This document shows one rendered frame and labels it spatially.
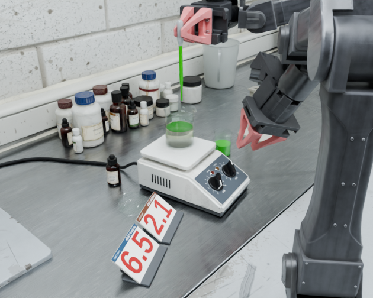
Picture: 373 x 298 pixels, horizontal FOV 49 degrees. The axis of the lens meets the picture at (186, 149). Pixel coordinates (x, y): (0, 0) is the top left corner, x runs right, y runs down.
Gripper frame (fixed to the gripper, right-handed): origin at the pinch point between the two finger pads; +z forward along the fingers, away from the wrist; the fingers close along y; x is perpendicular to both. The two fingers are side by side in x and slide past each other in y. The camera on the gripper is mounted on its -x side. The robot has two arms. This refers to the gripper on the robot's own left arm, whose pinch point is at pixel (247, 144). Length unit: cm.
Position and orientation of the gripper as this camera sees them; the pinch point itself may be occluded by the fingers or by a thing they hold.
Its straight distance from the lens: 80.3
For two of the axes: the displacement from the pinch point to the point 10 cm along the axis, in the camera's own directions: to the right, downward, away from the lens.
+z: -4.2, 6.3, 6.5
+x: 2.2, 7.7, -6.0
